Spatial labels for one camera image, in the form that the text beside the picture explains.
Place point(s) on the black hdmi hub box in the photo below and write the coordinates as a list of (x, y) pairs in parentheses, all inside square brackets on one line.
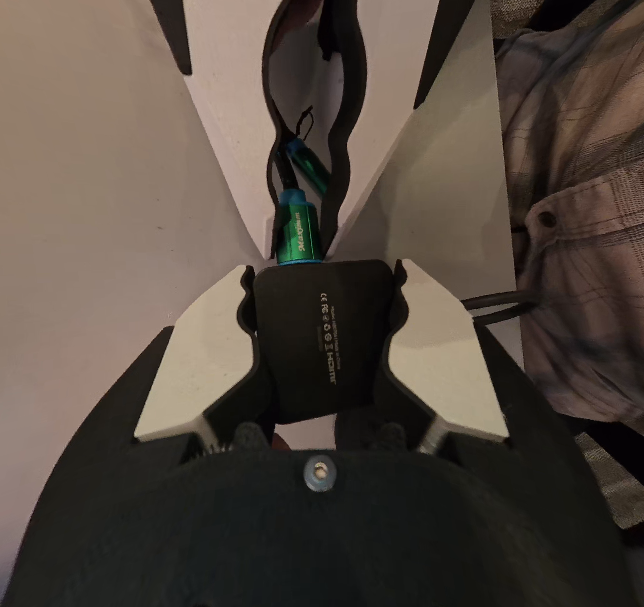
[(312, 365)]

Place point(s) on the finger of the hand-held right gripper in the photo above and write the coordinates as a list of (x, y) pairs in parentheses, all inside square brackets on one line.
[(397, 38), (226, 63)]

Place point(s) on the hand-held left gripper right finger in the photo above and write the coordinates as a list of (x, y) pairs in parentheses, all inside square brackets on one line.
[(442, 365)]

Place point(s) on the person's right hand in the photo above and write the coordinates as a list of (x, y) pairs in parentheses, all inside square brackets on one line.
[(299, 18)]

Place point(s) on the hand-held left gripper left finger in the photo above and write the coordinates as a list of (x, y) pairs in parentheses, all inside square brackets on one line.
[(201, 365)]

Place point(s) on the person's right forearm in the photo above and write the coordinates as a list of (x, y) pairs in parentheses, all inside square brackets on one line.
[(568, 113)]

